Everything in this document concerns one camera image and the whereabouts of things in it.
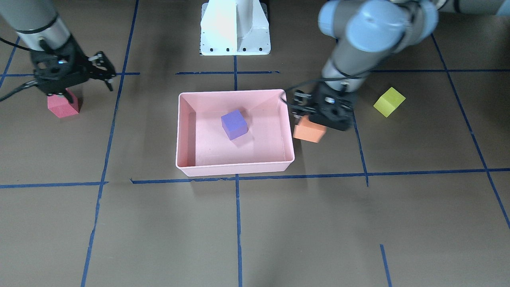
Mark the pink plastic bin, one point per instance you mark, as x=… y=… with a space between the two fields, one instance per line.
x=203 y=148

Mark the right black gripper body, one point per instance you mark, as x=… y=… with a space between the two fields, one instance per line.
x=85 y=66

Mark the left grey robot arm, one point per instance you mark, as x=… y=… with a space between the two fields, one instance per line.
x=368 y=32

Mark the purple foam cube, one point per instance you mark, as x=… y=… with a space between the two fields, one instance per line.
x=234 y=124

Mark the orange foam cube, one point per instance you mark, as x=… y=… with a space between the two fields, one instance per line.
x=308 y=131

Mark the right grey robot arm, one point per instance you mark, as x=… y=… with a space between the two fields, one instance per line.
x=31 y=19

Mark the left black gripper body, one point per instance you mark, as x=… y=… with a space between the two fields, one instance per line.
x=307 y=104

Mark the yellow foam cube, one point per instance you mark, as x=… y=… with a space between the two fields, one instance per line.
x=389 y=101

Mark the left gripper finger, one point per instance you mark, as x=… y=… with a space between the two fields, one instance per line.
x=298 y=113
x=303 y=101

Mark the pink foam cube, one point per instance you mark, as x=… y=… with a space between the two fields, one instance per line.
x=63 y=105

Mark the white camera stand base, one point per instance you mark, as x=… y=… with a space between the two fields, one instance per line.
x=235 y=27

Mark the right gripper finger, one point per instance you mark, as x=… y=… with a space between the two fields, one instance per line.
x=101 y=67
x=107 y=80

